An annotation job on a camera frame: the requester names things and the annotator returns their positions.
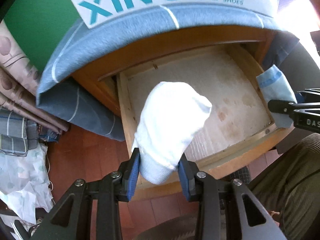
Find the blue checked cloth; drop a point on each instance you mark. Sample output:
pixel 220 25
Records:
pixel 105 40

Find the wooden drawer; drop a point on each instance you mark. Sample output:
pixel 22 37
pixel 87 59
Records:
pixel 232 92

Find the white floral cloth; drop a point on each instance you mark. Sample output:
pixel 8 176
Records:
pixel 22 175

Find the person's right leg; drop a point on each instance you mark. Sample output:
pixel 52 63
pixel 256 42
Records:
pixel 295 185

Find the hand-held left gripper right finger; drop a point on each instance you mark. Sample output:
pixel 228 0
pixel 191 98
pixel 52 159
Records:
pixel 184 178

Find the green foam mat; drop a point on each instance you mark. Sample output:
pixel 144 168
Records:
pixel 42 22

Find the beige patterned curtain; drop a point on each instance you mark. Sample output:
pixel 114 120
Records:
pixel 15 80

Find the light blue underwear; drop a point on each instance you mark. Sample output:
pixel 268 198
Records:
pixel 272 87

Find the white sock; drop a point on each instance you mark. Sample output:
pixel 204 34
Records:
pixel 170 125

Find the blue packet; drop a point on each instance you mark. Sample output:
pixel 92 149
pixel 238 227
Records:
pixel 48 135

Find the grey plaid cloth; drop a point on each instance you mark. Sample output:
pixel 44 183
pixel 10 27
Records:
pixel 15 135

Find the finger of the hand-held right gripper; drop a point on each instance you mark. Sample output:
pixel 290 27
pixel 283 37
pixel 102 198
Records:
pixel 280 106
pixel 310 95

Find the plaid slipper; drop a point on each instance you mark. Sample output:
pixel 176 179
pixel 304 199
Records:
pixel 238 176

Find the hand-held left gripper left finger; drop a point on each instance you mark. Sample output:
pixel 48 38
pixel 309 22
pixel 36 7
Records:
pixel 133 173

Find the wooden nightstand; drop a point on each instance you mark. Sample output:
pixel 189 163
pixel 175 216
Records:
pixel 100 87

